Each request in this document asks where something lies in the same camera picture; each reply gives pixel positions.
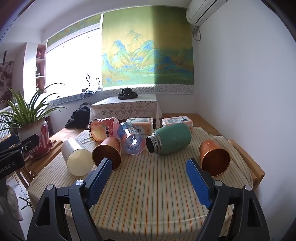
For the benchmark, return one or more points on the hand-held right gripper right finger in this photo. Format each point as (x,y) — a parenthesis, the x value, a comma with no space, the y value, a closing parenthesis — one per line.
(198,183)

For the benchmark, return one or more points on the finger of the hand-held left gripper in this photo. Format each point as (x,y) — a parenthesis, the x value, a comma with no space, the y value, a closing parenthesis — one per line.
(29,141)

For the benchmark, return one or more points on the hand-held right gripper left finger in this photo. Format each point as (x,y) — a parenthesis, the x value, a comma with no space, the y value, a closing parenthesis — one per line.
(101,177)

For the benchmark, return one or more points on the copper metal cup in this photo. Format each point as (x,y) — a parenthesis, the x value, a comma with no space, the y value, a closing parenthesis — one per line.
(214,160)
(107,150)

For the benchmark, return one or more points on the white plastic cup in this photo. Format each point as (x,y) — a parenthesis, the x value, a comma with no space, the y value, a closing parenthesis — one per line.
(76,157)

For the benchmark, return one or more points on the spider plant in painted pot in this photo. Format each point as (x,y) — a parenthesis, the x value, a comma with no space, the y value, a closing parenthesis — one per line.
(34,132)

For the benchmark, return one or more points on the wooden bench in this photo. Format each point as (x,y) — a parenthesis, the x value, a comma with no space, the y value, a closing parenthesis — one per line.
(44,162)

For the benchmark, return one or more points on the white sack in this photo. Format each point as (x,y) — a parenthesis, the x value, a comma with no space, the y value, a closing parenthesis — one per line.
(9,204)

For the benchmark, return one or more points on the small green plant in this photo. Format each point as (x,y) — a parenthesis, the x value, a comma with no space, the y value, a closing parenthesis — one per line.
(26,201)

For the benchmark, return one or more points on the green insulated flask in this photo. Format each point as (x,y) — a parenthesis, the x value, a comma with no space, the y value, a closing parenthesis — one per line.
(172,140)

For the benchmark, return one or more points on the black cloth bundle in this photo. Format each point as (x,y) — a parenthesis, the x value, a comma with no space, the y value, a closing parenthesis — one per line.
(77,117)

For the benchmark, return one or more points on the wooden table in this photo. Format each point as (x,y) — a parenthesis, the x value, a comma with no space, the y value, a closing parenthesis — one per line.
(251,166)

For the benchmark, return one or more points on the blue windowsill cushion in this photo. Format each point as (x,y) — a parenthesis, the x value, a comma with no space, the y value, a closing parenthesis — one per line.
(67,98)

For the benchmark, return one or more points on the orange tissue pack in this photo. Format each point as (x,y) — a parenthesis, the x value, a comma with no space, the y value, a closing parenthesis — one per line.
(142,124)
(178,120)

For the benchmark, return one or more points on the lace covered table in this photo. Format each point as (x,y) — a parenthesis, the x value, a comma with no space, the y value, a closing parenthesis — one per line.
(124,109)

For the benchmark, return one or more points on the blue white cloth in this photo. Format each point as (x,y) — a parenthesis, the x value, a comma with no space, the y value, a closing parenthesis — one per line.
(92,90)

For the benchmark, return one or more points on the black tea tray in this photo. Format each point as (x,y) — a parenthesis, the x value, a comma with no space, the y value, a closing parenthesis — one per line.
(128,96)

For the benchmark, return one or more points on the black teapot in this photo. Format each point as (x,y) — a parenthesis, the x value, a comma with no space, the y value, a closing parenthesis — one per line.
(127,91)

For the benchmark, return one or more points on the landscape print window valance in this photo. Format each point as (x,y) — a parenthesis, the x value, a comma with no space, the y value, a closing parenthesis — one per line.
(74,27)

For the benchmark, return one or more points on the landscape print curtain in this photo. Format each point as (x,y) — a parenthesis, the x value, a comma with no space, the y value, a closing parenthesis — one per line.
(143,53)

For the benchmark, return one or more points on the white air conditioner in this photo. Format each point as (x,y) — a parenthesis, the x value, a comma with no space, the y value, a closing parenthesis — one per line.
(205,10)

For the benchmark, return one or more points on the brown wall picture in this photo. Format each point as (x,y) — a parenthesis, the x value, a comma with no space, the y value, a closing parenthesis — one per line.
(5,81)

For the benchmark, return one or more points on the white wall shelf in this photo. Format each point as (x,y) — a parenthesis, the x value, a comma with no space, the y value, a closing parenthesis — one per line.
(30,69)

